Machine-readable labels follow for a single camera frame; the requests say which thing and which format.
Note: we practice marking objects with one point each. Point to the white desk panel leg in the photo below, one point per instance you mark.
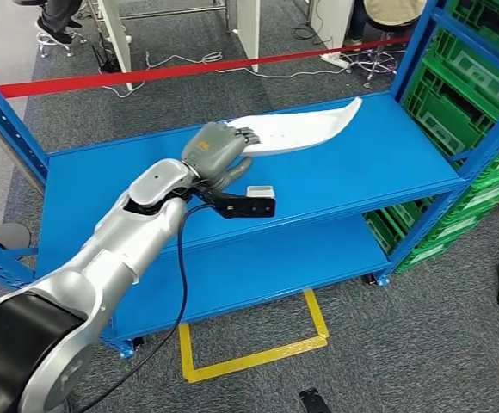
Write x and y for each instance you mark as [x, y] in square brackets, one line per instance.
[248, 28]
[331, 20]
[114, 34]

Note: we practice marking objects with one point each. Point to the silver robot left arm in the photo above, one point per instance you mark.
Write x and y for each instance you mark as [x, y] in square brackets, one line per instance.
[116, 245]

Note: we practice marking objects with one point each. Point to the blue metal shelf rack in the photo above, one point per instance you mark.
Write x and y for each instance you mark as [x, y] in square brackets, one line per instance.
[340, 171]

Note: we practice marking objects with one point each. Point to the steel desk frame bar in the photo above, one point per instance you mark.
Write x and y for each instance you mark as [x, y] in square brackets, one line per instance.
[172, 11]

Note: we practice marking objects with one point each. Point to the black stanchion post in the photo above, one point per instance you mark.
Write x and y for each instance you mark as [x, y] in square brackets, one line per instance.
[8, 235]

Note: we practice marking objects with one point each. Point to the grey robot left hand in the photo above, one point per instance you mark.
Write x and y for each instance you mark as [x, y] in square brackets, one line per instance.
[215, 151]

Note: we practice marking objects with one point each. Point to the red barrier belt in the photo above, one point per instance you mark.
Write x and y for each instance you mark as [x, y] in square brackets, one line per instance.
[146, 74]

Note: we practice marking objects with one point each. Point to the white curved plastic part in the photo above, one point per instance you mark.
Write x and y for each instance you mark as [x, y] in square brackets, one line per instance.
[301, 131]

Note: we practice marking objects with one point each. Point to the robot's black right foot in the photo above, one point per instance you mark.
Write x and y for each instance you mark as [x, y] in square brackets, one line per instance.
[314, 402]

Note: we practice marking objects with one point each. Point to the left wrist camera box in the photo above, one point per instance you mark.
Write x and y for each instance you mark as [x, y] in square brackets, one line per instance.
[254, 205]

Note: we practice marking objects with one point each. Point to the chrome swivel chair base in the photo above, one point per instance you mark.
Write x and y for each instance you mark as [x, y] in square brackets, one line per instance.
[56, 43]
[374, 60]

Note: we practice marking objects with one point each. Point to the white power strip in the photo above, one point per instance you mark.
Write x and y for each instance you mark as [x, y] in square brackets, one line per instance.
[334, 60]

